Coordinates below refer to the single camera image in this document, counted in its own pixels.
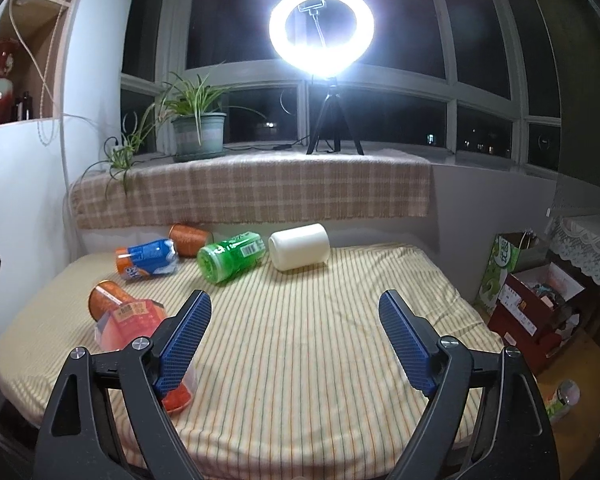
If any black cable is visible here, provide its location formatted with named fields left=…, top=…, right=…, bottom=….
left=224, top=139, right=312, bottom=154

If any green plastic bottle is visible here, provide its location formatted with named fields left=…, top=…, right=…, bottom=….
left=196, top=231, right=268, bottom=286

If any white cup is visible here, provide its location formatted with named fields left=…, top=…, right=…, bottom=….
left=269, top=223, right=330, bottom=272

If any clear red plastic container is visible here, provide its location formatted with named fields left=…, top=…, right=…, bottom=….
left=94, top=298, right=199, bottom=415

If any red vase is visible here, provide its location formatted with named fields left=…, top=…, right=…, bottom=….
left=0, top=37, right=22, bottom=129

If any clear plastic bottle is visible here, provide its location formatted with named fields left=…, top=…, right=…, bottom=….
left=544, top=378, right=581, bottom=424

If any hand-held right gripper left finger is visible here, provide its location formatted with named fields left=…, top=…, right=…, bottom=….
left=32, top=289, right=213, bottom=480

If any dark curtain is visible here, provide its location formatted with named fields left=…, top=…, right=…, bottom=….
left=524, top=0, right=600, bottom=222

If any wooden shelf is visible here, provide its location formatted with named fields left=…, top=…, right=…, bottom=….
left=0, top=0, right=97, bottom=132

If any orange can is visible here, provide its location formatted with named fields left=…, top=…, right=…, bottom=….
left=168, top=223, right=215, bottom=259

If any grey plant pot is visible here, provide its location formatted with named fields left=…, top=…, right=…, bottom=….
left=171, top=112, right=228, bottom=163

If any white window frame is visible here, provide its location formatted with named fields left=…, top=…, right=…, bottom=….
left=120, top=0, right=564, bottom=181

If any black tripod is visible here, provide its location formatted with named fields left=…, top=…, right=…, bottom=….
left=305, top=76, right=365, bottom=156

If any white cable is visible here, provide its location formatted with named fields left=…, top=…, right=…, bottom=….
left=8, top=0, right=77, bottom=221

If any dark bottle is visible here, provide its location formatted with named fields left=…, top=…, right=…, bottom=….
left=12, top=91, right=35, bottom=122

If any spider plant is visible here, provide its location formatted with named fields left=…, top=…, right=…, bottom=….
left=79, top=66, right=267, bottom=197

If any green and white carton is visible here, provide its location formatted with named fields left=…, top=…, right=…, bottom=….
left=474, top=231, right=552, bottom=317

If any plaid cloth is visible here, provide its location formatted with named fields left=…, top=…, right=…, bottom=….
left=69, top=149, right=434, bottom=231

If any crushed blue plastic bottle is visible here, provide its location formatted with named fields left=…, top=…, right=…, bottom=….
left=115, top=238, right=180, bottom=281

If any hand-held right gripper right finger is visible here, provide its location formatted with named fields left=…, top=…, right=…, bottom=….
left=378, top=288, right=559, bottom=480

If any red cardboard box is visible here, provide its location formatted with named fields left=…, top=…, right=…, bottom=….
left=487, top=262, right=589, bottom=374

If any white lace cloth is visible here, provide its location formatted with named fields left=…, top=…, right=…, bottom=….
left=546, top=214, right=600, bottom=304

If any striped bed sheet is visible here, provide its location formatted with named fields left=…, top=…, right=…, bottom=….
left=0, top=244, right=507, bottom=463

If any ring light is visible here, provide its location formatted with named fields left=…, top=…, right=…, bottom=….
left=268, top=0, right=376, bottom=81

